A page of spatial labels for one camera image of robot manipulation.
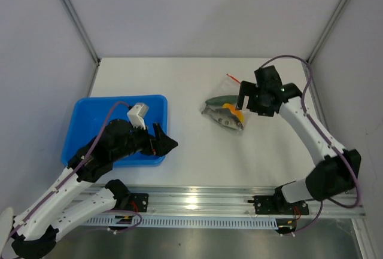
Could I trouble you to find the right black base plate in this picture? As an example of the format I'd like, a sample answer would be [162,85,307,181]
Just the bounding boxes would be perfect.
[247,195,309,215]

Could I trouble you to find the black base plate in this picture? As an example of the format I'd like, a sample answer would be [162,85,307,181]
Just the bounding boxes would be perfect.
[247,195,309,215]
[127,193,149,213]

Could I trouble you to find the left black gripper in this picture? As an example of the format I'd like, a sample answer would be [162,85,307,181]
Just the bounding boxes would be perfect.
[111,120,177,162]

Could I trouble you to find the left aluminium frame post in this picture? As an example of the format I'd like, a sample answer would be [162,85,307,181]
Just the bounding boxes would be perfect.
[60,0,101,66]

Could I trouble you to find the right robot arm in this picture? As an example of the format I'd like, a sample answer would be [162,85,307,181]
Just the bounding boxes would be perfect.
[236,66,361,214]

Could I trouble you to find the aluminium frame post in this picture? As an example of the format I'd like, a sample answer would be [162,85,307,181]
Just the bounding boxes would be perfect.
[60,0,101,66]
[306,0,351,64]

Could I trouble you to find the grey toy fish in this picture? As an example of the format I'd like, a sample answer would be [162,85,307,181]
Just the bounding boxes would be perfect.
[201,105,244,131]

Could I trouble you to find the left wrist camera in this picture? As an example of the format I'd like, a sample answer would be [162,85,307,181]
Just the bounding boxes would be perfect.
[127,102,149,130]

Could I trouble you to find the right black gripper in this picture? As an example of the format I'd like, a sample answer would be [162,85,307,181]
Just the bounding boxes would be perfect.
[236,81,275,117]

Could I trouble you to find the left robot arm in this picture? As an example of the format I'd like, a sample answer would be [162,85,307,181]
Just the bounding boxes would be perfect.
[10,119,178,258]

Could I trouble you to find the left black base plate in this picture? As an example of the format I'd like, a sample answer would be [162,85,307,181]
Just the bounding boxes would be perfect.
[127,193,149,213]

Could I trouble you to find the aluminium mounting rail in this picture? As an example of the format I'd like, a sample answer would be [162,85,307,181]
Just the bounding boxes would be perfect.
[71,184,366,220]

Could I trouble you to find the yellow orange mango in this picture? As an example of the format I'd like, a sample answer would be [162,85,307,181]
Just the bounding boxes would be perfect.
[222,103,244,124]

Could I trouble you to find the clear zip bag orange zipper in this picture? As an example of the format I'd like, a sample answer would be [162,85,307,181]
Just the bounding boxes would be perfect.
[199,74,247,135]

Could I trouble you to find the white slotted cable duct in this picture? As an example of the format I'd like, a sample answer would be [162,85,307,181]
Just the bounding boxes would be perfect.
[83,215,278,230]

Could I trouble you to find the dark green cucumber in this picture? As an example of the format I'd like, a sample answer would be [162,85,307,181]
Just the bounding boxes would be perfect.
[205,95,238,106]

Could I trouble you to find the right aluminium frame post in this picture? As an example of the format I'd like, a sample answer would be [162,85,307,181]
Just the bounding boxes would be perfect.
[306,0,351,64]

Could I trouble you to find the blue plastic bin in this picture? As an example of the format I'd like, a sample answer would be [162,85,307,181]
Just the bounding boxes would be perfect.
[61,95,168,168]

